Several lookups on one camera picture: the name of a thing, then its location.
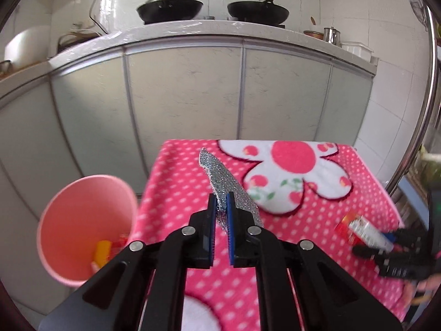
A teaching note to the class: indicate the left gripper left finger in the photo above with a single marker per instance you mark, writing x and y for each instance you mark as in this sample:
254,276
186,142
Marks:
190,247

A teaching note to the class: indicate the blue finger of the right gripper outside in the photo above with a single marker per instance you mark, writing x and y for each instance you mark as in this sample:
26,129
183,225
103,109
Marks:
391,236

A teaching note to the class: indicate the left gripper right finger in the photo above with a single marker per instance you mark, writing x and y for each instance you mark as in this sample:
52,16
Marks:
275,263

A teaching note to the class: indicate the silver glitter sponge cloth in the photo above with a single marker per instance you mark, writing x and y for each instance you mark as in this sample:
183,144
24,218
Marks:
222,182

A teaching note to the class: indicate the yellow foam fruit net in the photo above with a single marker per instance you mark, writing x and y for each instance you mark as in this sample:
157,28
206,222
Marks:
101,255

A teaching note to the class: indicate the pink plastic trash bucket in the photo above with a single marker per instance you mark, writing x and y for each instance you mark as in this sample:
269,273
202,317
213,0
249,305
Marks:
89,210

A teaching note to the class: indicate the kitchen counter cabinet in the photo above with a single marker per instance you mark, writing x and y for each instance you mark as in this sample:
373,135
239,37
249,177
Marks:
106,106

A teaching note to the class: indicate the right hand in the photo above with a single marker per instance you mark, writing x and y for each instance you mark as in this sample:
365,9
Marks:
416,294

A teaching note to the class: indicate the pink polka dot cloth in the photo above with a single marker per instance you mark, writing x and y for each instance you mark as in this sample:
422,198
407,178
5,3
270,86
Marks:
303,191

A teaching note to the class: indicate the steel cup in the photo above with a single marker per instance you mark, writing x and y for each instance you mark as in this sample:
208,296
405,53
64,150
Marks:
332,36

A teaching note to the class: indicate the copper bowl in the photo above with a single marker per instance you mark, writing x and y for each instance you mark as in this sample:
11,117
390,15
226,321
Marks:
314,34

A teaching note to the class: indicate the right black wok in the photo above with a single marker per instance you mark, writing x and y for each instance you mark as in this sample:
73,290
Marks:
264,12

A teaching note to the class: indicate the black wok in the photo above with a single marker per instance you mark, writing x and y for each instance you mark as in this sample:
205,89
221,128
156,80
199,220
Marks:
156,11
264,12

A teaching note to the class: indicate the dark induction cooker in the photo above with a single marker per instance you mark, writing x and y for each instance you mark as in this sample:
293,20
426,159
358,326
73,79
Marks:
73,38

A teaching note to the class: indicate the left black wok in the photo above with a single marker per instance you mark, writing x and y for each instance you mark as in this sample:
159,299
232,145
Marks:
156,11

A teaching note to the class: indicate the white rice cooker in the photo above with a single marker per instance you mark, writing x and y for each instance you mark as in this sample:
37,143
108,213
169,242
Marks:
28,47

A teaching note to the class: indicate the steel bowl on counter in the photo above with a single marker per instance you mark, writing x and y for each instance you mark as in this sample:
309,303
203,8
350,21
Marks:
5,67

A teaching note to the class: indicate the steel pipe rail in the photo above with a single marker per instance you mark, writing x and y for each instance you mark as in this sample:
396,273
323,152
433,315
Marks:
428,104

